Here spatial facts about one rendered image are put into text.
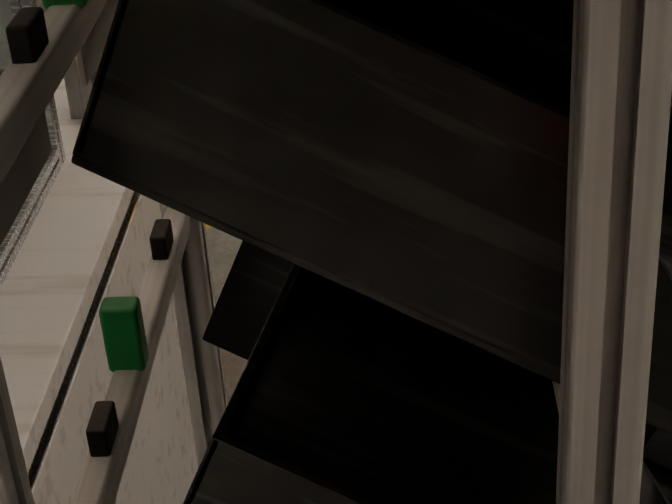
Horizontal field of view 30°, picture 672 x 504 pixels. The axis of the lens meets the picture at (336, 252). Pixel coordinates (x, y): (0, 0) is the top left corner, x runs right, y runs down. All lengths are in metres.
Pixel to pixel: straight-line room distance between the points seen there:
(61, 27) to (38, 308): 1.06
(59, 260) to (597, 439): 1.28
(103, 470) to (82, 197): 1.25
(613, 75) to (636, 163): 0.02
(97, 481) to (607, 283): 0.24
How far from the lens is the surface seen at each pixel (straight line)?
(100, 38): 0.55
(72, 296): 1.50
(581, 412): 0.33
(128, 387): 0.53
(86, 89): 1.90
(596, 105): 0.28
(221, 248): 3.32
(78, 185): 1.76
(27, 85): 0.40
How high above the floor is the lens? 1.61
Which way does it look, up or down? 30 degrees down
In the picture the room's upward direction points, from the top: 4 degrees counter-clockwise
